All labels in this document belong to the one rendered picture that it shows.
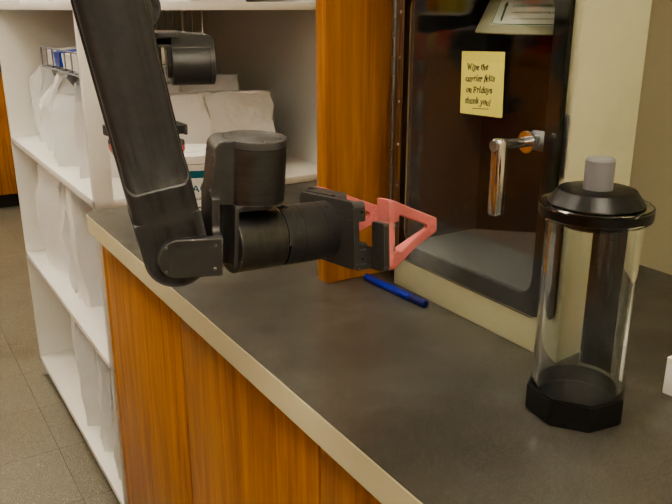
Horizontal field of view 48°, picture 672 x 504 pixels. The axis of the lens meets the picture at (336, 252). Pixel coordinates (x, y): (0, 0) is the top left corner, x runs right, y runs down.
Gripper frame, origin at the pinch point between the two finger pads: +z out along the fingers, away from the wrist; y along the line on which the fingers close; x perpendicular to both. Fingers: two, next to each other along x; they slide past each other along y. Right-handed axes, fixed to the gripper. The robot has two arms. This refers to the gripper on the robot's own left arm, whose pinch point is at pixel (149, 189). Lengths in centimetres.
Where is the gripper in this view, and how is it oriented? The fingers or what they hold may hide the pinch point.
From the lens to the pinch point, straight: 109.9
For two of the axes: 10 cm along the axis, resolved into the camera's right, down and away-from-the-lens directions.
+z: 0.0, 9.5, 3.1
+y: 8.5, -1.6, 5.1
